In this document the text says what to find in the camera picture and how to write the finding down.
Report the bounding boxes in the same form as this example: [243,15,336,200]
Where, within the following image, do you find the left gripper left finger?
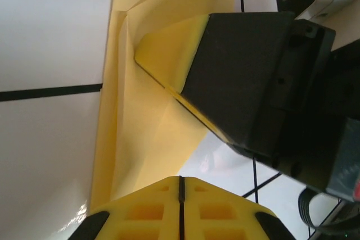
[70,175,181,240]

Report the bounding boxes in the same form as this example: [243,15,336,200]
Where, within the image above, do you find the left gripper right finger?
[181,176,294,240]

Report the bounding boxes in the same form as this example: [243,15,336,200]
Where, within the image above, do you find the yellow paper sheet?
[90,0,236,217]

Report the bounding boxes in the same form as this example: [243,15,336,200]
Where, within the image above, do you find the right gripper thin black cable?
[297,188,360,240]

